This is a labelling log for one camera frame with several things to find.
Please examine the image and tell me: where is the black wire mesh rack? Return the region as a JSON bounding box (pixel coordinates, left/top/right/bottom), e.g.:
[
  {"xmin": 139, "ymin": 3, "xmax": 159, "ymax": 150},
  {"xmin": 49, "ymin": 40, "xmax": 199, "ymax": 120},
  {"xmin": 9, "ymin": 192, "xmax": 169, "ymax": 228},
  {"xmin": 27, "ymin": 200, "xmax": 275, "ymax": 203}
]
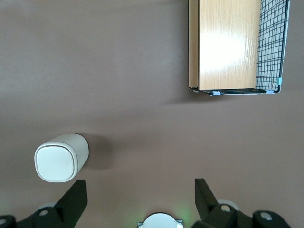
[{"xmin": 189, "ymin": 0, "xmax": 291, "ymax": 96}]

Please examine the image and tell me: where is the brown table cover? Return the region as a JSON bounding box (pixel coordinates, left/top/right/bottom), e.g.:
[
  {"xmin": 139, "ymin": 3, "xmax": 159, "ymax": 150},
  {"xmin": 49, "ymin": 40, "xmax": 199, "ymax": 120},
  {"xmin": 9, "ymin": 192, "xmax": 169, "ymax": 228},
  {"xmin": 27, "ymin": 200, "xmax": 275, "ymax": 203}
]
[{"xmin": 0, "ymin": 0, "xmax": 304, "ymax": 228}]

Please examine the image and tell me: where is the light wooden shelf box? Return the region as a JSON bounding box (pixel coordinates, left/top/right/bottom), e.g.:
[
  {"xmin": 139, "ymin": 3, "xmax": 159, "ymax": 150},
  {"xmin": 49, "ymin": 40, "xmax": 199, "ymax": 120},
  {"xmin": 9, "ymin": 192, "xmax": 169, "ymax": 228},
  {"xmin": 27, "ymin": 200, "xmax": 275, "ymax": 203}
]
[{"xmin": 188, "ymin": 0, "xmax": 262, "ymax": 91}]

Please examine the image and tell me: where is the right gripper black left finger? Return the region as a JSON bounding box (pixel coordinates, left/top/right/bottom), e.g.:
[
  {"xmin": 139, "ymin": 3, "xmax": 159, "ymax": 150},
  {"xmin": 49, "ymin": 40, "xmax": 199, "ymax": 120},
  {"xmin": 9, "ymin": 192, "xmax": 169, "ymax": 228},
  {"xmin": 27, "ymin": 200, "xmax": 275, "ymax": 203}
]
[{"xmin": 16, "ymin": 180, "xmax": 88, "ymax": 228}]

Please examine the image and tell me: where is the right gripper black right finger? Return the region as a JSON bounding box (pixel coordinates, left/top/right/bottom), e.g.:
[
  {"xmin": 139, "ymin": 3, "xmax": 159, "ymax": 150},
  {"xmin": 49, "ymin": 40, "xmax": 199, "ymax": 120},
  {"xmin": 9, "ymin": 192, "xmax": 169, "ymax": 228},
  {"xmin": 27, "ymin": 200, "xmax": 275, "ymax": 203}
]
[{"xmin": 193, "ymin": 178, "xmax": 247, "ymax": 228}]

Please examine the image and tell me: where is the white trash can with lid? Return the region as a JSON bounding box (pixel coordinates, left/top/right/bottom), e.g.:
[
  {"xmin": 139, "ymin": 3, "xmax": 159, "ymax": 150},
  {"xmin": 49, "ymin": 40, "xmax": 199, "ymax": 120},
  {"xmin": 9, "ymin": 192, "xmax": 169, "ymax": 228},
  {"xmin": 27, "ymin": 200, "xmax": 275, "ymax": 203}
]
[{"xmin": 34, "ymin": 133, "xmax": 90, "ymax": 183}]

